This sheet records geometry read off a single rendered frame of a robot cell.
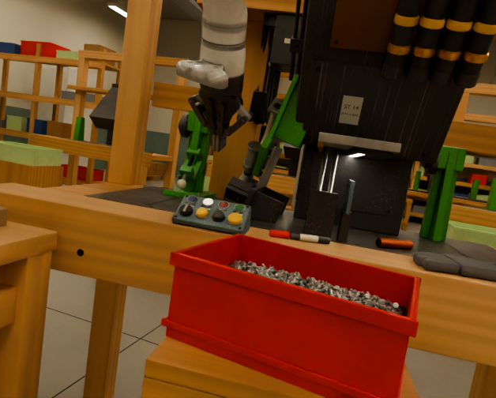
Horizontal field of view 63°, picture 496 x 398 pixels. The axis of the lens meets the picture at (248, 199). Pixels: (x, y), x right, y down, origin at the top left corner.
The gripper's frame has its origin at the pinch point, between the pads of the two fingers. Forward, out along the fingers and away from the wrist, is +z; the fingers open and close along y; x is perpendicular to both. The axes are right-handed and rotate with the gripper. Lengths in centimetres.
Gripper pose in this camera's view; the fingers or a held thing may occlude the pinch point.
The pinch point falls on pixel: (218, 140)
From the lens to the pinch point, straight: 78.2
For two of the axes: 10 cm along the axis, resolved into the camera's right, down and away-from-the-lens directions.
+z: -0.9, 7.6, 6.4
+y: -8.7, -3.8, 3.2
